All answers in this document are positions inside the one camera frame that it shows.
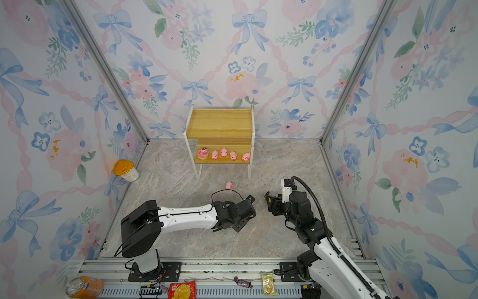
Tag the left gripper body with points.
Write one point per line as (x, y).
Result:
(239, 225)

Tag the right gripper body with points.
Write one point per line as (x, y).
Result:
(287, 213)

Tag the pink bear toy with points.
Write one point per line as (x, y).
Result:
(203, 153)

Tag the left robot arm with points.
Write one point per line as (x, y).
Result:
(141, 228)

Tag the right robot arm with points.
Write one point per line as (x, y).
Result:
(325, 263)

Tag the purple wrapped candy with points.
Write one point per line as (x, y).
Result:
(243, 283)

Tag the green snack packet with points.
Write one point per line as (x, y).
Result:
(268, 284)

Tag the wooden two-tier shelf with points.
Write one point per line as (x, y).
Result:
(216, 128)

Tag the red snack packet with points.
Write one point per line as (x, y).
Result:
(185, 290)

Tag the orange soda can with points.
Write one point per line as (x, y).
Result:
(84, 288)

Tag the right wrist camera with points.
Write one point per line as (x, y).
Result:
(288, 187)

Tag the aluminium rail base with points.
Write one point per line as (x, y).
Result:
(208, 273)

